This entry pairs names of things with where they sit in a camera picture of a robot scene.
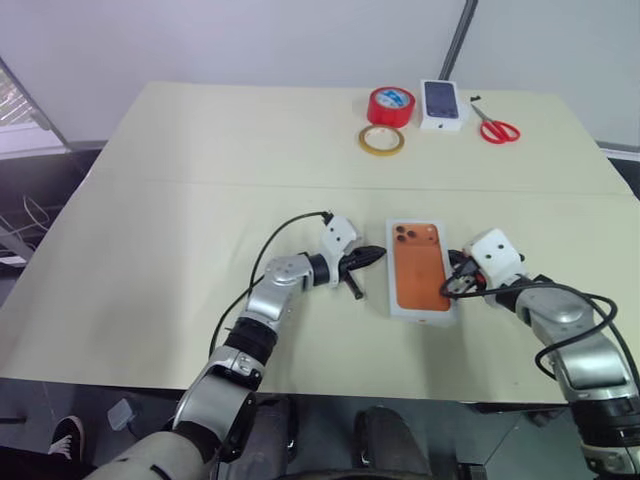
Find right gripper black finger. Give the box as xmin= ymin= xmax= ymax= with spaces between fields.
xmin=446 ymin=248 xmax=475 ymax=272
xmin=439 ymin=276 xmax=477 ymax=301

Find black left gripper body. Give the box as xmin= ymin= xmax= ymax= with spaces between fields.
xmin=332 ymin=248 xmax=365 ymax=290

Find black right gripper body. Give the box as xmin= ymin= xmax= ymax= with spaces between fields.
xmin=461 ymin=258 xmax=495 ymax=297

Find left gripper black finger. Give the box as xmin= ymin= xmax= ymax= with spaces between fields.
xmin=341 ymin=273 xmax=367 ymax=303
xmin=351 ymin=244 xmax=388 ymax=270

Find orange phone box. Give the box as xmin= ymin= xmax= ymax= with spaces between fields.
xmin=385 ymin=216 xmax=462 ymax=330

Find white box with dark phone print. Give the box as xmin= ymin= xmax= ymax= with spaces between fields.
xmin=418 ymin=77 xmax=472 ymax=134

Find clear yellowish tape roll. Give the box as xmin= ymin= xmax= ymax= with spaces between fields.
xmin=356 ymin=124 xmax=407 ymax=158

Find red tape roll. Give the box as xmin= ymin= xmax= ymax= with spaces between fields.
xmin=366 ymin=86 xmax=417 ymax=129

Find dark furniture piece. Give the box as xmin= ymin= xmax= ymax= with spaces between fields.
xmin=598 ymin=141 xmax=640 ymax=202

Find grey metal pole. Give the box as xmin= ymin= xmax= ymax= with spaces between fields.
xmin=441 ymin=0 xmax=480 ymax=81

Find small grey block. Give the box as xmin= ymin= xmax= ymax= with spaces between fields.
xmin=106 ymin=397 xmax=137 ymax=432

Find black sneaker with white laces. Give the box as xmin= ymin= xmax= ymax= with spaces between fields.
xmin=47 ymin=415 xmax=87 ymax=465

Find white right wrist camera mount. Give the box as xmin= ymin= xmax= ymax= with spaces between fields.
xmin=462 ymin=228 xmax=527 ymax=290

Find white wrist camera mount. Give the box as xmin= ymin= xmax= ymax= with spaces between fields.
xmin=319 ymin=215 xmax=364 ymax=265
xmin=462 ymin=228 xmax=527 ymax=290

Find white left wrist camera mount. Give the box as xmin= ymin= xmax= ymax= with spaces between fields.
xmin=319 ymin=215 xmax=364 ymax=265

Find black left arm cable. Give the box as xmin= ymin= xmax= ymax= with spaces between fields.
xmin=208 ymin=211 xmax=334 ymax=362

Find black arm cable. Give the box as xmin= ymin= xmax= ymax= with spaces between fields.
xmin=439 ymin=259 xmax=637 ymax=382
xmin=208 ymin=211 xmax=334 ymax=362

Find red-handled scissors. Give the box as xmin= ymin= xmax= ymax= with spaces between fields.
xmin=470 ymin=102 xmax=522 ymax=146

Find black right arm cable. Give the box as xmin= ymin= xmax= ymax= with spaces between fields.
xmin=439 ymin=259 xmax=637 ymax=382

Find white loose cables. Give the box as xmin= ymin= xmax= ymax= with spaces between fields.
xmin=19 ymin=193 xmax=54 ymax=234

